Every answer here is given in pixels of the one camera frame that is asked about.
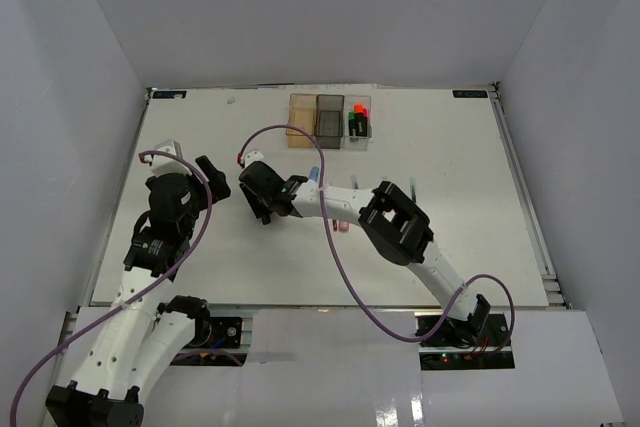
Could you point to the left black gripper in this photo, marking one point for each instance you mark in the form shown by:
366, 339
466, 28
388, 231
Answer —
218, 185

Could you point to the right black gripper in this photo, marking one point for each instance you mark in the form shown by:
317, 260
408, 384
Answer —
259, 210

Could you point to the green cap black highlighter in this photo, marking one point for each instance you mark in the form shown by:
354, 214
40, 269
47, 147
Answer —
352, 127

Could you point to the orange cap black highlighter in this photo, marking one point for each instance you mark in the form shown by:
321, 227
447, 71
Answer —
359, 119

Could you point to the pink cap black highlighter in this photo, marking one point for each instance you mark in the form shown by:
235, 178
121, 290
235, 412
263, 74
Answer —
366, 120

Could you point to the green gel pen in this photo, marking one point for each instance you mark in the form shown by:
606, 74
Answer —
413, 192

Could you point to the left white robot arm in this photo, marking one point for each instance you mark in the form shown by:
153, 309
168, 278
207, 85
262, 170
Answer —
148, 325

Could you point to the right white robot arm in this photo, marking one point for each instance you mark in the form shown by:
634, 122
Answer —
395, 225

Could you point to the blue correction tape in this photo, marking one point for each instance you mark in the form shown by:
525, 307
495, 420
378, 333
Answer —
314, 174

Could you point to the left blue table label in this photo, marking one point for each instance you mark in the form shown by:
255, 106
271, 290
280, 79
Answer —
169, 94

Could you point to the blue table label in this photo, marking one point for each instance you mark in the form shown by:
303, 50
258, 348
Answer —
469, 94
169, 94

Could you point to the amber transparent container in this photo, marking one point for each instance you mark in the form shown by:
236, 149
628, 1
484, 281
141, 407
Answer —
302, 116

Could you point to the right blue table label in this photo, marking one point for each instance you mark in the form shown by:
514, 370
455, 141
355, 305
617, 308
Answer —
469, 94

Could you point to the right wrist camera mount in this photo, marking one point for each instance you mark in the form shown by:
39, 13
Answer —
246, 158

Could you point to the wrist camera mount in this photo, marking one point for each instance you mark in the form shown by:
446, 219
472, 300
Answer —
246, 158
164, 159

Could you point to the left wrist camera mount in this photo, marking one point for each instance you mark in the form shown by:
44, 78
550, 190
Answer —
164, 159

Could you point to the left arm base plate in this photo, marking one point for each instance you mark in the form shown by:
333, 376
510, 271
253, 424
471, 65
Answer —
217, 343

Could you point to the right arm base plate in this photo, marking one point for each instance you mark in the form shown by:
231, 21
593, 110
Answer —
445, 351

